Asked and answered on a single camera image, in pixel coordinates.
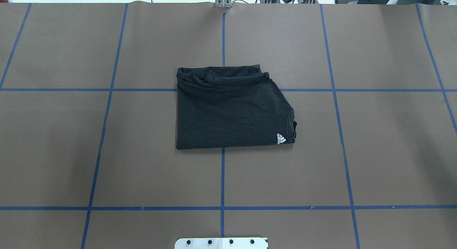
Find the black graphic t-shirt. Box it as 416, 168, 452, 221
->
176, 65, 297, 150

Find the brown paper table cover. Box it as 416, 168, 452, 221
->
1, 1, 456, 249

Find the blue tape line crosswise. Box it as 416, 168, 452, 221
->
0, 205, 457, 211

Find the aluminium frame post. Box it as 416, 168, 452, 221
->
215, 0, 233, 9

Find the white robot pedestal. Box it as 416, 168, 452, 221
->
174, 237, 269, 249

